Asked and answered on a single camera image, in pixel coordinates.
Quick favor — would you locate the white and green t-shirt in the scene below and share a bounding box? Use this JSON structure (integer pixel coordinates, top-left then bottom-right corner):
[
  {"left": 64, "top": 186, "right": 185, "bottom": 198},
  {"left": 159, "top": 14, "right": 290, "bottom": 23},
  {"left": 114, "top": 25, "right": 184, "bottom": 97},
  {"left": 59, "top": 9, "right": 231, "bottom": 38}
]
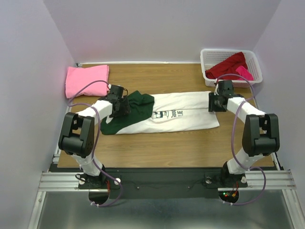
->
[{"left": 101, "top": 91, "right": 220, "bottom": 135}]

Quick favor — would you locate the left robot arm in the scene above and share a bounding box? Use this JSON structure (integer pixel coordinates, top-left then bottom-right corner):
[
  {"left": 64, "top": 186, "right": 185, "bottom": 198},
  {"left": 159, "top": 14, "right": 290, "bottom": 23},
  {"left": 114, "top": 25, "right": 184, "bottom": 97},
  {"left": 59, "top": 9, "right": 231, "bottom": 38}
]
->
[{"left": 58, "top": 85, "right": 131, "bottom": 189}]

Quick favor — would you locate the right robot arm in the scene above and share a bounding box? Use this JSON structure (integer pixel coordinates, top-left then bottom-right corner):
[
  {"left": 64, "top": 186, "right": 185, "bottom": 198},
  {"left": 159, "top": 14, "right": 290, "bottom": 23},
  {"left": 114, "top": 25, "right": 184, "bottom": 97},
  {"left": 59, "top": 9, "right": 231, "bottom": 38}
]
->
[{"left": 208, "top": 80, "right": 280, "bottom": 186}]

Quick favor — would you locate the dark red t-shirt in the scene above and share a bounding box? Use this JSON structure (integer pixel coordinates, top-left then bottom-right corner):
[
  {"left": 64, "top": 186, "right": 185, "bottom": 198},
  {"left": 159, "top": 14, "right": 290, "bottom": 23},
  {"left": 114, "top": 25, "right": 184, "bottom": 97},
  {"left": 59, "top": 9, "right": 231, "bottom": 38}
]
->
[{"left": 205, "top": 52, "right": 248, "bottom": 80}]

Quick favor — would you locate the magenta t-shirt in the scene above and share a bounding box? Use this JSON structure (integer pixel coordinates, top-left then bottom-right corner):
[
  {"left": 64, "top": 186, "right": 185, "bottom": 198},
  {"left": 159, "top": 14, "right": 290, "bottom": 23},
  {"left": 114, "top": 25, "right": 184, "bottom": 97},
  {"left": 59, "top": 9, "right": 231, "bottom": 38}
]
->
[{"left": 235, "top": 66, "right": 254, "bottom": 81}]

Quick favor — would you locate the folded pink t-shirt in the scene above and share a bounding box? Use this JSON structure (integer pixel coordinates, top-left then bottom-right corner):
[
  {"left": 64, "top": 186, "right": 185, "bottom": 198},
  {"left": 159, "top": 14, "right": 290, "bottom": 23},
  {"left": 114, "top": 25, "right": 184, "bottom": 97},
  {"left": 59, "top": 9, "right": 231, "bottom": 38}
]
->
[{"left": 65, "top": 65, "right": 109, "bottom": 99}]

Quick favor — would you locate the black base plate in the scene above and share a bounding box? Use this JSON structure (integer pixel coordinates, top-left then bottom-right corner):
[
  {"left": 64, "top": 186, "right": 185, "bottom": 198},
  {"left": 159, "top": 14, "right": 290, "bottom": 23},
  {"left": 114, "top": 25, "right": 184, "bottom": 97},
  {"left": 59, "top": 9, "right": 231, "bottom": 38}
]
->
[{"left": 75, "top": 167, "right": 247, "bottom": 199}]

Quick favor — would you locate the aluminium frame rail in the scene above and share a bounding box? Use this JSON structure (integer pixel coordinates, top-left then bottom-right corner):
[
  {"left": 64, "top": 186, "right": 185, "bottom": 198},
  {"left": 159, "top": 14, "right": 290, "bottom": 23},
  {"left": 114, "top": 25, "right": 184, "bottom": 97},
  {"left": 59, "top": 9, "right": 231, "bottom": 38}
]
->
[{"left": 38, "top": 170, "right": 296, "bottom": 192}]

